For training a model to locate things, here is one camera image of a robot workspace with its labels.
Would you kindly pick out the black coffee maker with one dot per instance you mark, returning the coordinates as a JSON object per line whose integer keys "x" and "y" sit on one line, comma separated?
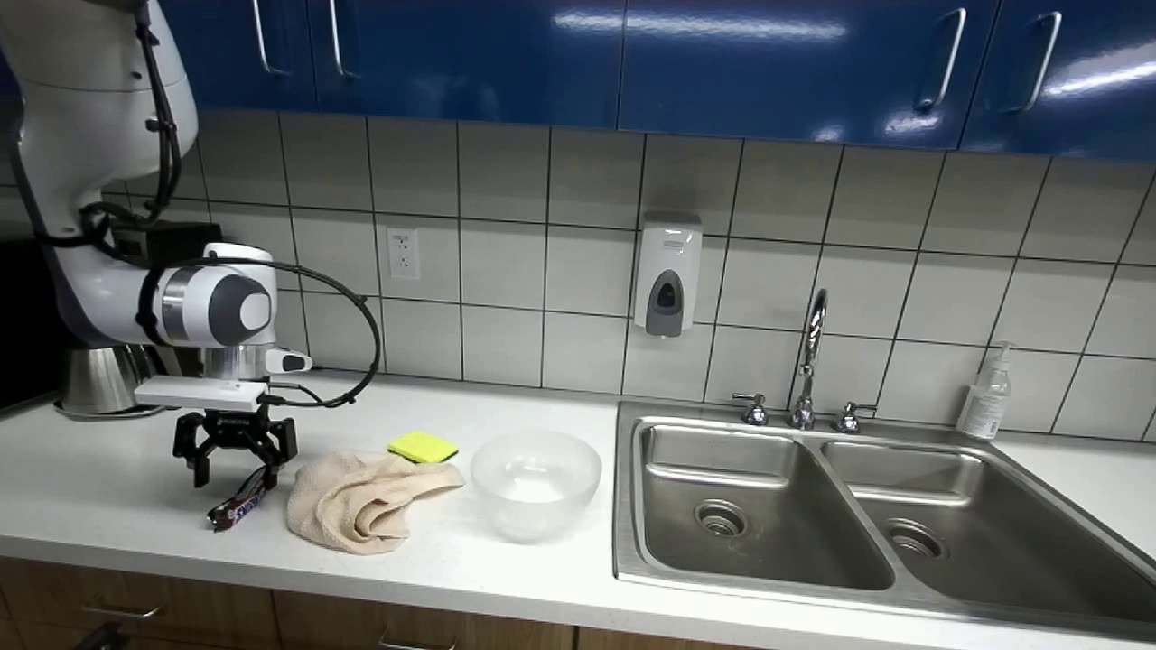
{"x": 183, "y": 241}

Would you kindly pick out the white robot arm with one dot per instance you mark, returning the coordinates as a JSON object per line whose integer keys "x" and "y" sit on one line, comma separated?
{"x": 86, "y": 120}

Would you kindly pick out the steel coffee carafe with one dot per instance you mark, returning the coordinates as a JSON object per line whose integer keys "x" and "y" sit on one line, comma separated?
{"x": 94, "y": 384}

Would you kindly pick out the stainless steel double sink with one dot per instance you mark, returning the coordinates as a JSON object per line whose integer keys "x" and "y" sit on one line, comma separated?
{"x": 870, "y": 529}

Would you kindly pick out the wooden drawer front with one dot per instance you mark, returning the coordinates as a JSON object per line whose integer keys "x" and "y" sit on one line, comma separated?
{"x": 183, "y": 600}
{"x": 421, "y": 623}

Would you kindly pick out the blue cabinet door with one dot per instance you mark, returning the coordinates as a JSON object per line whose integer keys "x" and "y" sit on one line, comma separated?
{"x": 481, "y": 61}
{"x": 241, "y": 57}
{"x": 1085, "y": 86}
{"x": 782, "y": 75}

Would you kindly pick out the black appliance box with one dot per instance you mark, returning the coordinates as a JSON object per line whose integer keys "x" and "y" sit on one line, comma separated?
{"x": 23, "y": 350}

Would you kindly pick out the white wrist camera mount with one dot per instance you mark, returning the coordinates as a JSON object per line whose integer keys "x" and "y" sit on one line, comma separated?
{"x": 201, "y": 396}

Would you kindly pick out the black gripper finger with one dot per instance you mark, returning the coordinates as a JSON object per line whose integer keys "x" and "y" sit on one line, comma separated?
{"x": 193, "y": 452}
{"x": 281, "y": 452}

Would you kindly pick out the white wall soap dispenser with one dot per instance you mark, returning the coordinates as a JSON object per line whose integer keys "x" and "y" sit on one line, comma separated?
{"x": 667, "y": 277}

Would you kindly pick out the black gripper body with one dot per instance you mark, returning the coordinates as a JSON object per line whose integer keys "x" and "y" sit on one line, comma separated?
{"x": 238, "y": 427}

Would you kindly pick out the chrome faucet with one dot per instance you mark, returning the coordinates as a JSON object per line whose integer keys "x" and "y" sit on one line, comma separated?
{"x": 807, "y": 362}

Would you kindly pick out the clear plastic bowl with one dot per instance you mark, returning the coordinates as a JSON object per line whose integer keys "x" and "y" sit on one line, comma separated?
{"x": 537, "y": 489}

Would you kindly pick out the black marker pen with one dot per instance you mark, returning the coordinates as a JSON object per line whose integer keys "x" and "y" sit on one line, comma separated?
{"x": 238, "y": 504}

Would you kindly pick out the clear plastic soap bottle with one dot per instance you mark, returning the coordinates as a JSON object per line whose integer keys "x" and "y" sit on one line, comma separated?
{"x": 985, "y": 404}

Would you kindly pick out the beige cloth towel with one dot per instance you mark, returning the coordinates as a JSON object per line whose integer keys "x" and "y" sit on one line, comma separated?
{"x": 354, "y": 499}

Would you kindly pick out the yellow sponge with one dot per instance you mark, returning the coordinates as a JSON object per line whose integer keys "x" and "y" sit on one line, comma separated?
{"x": 424, "y": 445}

